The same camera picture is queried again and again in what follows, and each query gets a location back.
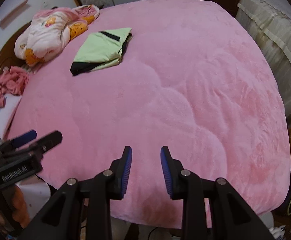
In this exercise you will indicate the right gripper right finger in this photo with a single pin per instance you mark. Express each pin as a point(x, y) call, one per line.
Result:
point(212, 209)

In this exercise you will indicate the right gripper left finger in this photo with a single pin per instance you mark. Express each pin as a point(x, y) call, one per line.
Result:
point(60, 217)

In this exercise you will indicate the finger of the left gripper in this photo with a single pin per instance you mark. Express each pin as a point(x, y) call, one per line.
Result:
point(13, 144)
point(42, 145)

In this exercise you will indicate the green and black hooded jacket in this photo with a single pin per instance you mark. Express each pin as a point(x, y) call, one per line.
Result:
point(101, 50)

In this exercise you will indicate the crumpled pink garment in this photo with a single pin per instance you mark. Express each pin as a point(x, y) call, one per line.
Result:
point(12, 81)

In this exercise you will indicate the pink floral folded quilt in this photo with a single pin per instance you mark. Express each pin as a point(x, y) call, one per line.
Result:
point(51, 30)

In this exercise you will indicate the pink plush bed blanket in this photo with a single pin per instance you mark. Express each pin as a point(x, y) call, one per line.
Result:
point(192, 79)

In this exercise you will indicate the beige lace covered furniture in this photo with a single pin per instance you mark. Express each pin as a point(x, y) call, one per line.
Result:
point(269, 23)

